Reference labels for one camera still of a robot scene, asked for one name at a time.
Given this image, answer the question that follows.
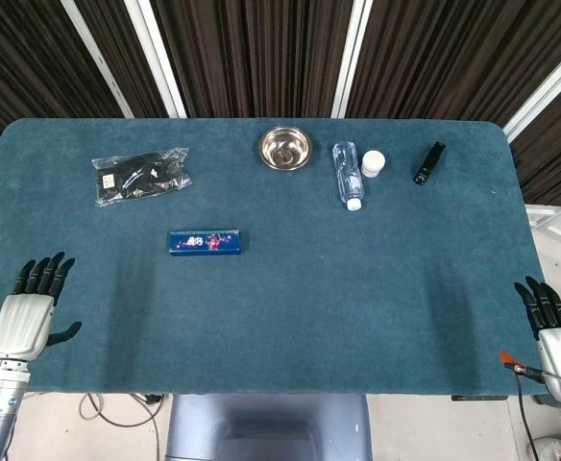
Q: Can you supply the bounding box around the white frame post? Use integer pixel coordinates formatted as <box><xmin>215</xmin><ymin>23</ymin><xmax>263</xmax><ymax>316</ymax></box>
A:
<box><xmin>60</xmin><ymin>0</ymin><xmax>135</xmax><ymax>119</ymax></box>
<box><xmin>123</xmin><ymin>0</ymin><xmax>188</xmax><ymax>119</ymax></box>
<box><xmin>329</xmin><ymin>0</ymin><xmax>374</xmax><ymax>120</ymax></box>
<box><xmin>502</xmin><ymin>45</ymin><xmax>561</xmax><ymax>144</ymax></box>

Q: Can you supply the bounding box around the black stapler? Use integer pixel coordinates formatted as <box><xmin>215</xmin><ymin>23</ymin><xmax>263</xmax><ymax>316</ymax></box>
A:
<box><xmin>412</xmin><ymin>140</ymin><xmax>447</xmax><ymax>186</ymax></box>

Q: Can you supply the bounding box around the blue glasses case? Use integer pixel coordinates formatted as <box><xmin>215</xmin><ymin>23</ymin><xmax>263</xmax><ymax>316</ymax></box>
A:
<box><xmin>167</xmin><ymin>229</ymin><xmax>249</xmax><ymax>256</ymax></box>

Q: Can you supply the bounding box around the clear plastic water bottle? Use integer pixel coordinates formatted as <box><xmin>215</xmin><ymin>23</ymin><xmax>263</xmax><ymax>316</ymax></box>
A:
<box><xmin>331</xmin><ymin>140</ymin><xmax>366</xmax><ymax>212</ymax></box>

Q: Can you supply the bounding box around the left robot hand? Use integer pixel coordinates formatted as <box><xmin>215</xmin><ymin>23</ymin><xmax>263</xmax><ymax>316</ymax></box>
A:
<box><xmin>0</xmin><ymin>251</ymin><xmax>84</xmax><ymax>361</ymax></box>

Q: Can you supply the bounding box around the white metal rack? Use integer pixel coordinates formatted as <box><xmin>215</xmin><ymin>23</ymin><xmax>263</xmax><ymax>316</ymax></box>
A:
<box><xmin>524</xmin><ymin>199</ymin><xmax>561</xmax><ymax>241</ymax></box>

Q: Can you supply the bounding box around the black cable with orange connector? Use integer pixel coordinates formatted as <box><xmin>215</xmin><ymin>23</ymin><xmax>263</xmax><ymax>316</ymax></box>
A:
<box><xmin>499</xmin><ymin>351</ymin><xmax>550</xmax><ymax>461</ymax></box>

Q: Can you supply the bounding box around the grey floor cable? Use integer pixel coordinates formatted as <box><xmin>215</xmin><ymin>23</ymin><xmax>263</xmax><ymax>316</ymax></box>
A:
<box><xmin>79</xmin><ymin>393</ymin><xmax>165</xmax><ymax>428</ymax></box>

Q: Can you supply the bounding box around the small white jar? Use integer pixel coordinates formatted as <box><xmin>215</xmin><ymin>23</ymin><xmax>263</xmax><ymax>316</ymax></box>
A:
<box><xmin>360</xmin><ymin>150</ymin><xmax>386</xmax><ymax>179</ymax></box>

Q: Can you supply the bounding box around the teal table cloth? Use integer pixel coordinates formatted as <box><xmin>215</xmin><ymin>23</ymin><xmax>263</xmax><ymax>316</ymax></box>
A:
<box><xmin>0</xmin><ymin>117</ymin><xmax>550</xmax><ymax>398</ymax></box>

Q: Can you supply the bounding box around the stainless steel bowl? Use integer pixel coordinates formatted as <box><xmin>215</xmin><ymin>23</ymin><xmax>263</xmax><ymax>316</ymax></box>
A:
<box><xmin>258</xmin><ymin>125</ymin><xmax>313</xmax><ymax>171</ymax></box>

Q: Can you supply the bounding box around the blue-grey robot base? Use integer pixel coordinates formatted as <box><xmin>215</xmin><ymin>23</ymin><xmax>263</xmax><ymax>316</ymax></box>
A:
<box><xmin>164</xmin><ymin>393</ymin><xmax>373</xmax><ymax>461</ymax></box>

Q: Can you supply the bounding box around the clear bag with black item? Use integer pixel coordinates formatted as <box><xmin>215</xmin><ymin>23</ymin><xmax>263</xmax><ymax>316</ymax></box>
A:
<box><xmin>90</xmin><ymin>147</ymin><xmax>193</xmax><ymax>208</ymax></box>

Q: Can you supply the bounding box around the dark brown curtain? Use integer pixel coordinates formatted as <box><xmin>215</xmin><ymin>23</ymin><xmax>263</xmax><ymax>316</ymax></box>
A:
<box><xmin>0</xmin><ymin>0</ymin><xmax>561</xmax><ymax>207</ymax></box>

